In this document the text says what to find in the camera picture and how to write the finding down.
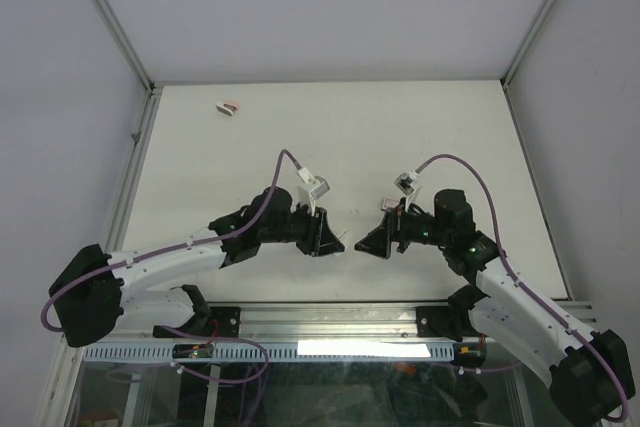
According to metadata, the white slotted cable duct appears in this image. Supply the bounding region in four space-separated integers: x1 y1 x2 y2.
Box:
84 340 454 365

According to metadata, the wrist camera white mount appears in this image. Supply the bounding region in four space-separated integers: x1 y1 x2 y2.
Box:
394 170 422 211
297 167 330 216

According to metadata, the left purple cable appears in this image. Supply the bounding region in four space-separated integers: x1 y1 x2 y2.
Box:
40 148 271 388

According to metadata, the aluminium frame post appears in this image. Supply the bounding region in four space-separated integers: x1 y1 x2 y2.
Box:
500 0 558 91
90 0 155 93

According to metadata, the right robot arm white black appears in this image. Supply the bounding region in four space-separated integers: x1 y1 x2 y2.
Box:
355 189 636 426

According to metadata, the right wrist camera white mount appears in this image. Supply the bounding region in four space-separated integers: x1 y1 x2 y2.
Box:
394 170 422 211

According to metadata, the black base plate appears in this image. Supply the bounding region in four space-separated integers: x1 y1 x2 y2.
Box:
415 305 493 342
174 306 241 339

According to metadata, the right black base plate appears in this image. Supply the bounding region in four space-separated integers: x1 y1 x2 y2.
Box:
415 305 493 342

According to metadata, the aluminium front rail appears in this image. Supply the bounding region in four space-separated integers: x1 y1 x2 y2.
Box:
61 300 601 344

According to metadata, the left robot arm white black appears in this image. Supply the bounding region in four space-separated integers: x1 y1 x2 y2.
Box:
49 187 345 348

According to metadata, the red white staple box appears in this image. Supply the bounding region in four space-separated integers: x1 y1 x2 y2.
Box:
380 197 403 211

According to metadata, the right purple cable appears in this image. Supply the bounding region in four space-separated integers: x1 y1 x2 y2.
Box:
414 153 628 421

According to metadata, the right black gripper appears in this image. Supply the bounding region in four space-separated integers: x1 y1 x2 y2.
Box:
354 198 451 259

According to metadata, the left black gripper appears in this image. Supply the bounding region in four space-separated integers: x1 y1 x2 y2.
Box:
260 202 344 258

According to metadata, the left aluminium frame post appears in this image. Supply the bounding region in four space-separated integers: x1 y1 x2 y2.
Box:
90 0 155 93

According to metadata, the purple cable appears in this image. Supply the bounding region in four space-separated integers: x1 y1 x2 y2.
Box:
414 153 628 421
40 148 271 388

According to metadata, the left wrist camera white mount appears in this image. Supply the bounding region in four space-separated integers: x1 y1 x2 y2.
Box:
297 167 330 216

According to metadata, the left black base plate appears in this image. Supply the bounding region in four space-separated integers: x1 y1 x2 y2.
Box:
174 306 241 339

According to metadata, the right aluminium frame post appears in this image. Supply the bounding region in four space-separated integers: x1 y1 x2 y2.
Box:
500 0 558 91

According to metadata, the pink white mini stapler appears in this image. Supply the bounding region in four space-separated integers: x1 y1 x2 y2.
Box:
215 100 240 117

